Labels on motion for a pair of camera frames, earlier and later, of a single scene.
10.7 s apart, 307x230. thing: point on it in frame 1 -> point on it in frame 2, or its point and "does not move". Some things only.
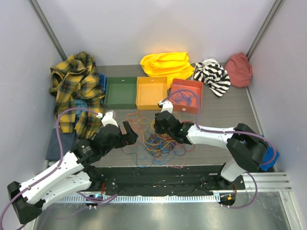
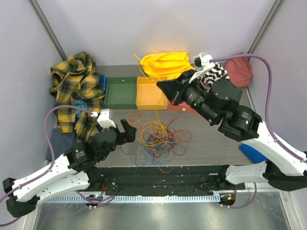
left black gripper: [130, 139] does not move
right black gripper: [157, 126] -> [171, 87]
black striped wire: [131, 154] does not move
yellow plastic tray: [150, 91] does not move
